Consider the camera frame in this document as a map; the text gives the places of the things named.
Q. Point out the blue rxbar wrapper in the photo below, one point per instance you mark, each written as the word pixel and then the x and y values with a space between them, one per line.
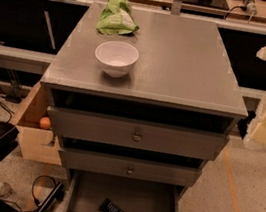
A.
pixel 108 206

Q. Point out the top grey drawer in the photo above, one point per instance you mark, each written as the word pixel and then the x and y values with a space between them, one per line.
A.
pixel 142 135

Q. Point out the grey drawer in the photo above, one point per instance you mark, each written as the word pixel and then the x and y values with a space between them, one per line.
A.
pixel 88 191
pixel 128 167
pixel 142 135

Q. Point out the middle grey drawer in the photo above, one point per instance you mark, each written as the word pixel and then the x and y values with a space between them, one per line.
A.
pixel 128 167

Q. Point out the grey drawer cabinet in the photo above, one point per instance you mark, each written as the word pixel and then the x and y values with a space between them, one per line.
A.
pixel 182 79

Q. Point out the bottom grey drawer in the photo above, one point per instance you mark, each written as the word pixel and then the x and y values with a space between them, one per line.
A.
pixel 88 191

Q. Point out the white bowl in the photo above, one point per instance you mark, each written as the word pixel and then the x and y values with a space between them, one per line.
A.
pixel 116 59

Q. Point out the green snack bag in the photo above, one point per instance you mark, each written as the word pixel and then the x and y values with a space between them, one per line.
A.
pixel 116 18

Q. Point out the orange ball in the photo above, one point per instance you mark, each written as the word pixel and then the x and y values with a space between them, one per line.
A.
pixel 44 123

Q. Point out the black power strip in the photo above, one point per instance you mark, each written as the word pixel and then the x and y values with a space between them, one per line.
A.
pixel 57 194

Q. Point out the light wooden box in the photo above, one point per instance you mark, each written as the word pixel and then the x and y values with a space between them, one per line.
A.
pixel 37 143

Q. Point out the green handled tool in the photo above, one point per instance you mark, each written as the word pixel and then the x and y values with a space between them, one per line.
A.
pixel 48 23

